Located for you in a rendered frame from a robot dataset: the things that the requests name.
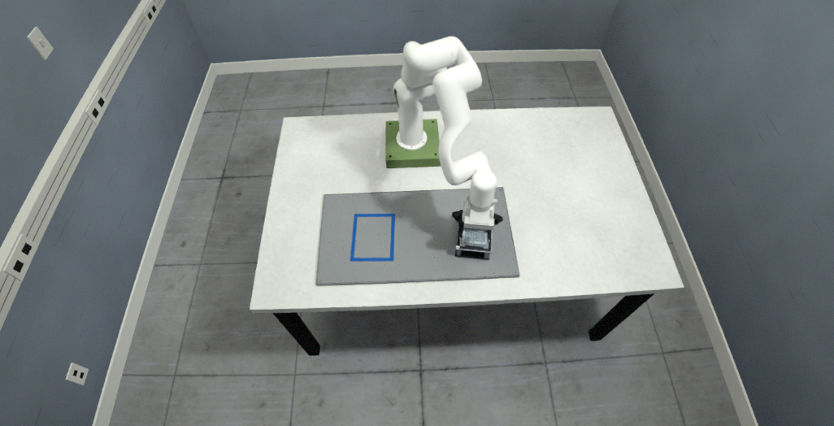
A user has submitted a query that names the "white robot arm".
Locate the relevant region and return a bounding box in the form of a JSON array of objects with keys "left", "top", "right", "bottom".
[{"left": 393, "top": 37, "right": 497, "bottom": 230}]

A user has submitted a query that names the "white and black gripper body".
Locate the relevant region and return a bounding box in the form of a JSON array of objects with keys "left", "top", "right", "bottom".
[{"left": 462, "top": 197, "right": 494, "bottom": 222}]

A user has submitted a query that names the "blue rectangular tape outline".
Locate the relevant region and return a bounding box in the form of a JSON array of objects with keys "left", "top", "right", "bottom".
[{"left": 350, "top": 214, "right": 395, "bottom": 261}]

